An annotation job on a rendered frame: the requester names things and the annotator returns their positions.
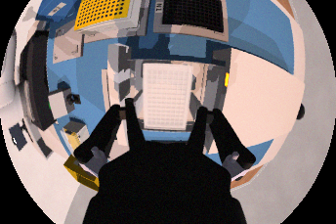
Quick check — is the yellow open-top bin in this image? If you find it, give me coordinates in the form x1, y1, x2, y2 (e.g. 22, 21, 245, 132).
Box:
63, 155, 99, 191

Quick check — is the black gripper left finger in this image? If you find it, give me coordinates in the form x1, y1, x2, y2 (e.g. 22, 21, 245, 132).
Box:
73, 90, 154, 177

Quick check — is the dark blue bench mat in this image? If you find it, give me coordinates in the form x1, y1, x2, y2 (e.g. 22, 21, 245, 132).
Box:
44, 0, 294, 156

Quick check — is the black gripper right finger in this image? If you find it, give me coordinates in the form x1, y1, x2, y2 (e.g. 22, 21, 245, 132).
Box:
178, 92, 256, 181

